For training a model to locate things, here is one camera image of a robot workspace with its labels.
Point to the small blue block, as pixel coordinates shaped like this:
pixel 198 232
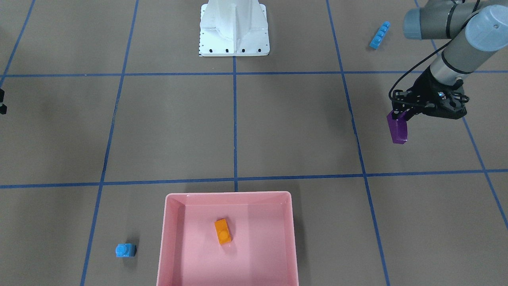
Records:
pixel 124 250

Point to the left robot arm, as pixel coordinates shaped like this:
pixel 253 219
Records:
pixel 474 31

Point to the pink plastic box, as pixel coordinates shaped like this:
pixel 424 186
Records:
pixel 262 252

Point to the purple block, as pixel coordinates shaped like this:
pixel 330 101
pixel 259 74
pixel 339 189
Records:
pixel 398 126

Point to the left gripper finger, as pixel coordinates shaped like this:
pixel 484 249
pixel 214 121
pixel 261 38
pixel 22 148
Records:
pixel 402 112

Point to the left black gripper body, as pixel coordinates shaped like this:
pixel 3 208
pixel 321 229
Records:
pixel 425 85

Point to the long blue block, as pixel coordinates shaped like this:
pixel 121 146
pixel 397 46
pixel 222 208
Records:
pixel 380 35

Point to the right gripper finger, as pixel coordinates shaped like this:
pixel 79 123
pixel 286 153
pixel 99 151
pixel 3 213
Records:
pixel 3 107

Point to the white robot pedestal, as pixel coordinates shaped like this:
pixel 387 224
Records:
pixel 233 28

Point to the orange block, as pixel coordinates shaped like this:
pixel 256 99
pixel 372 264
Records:
pixel 223 233

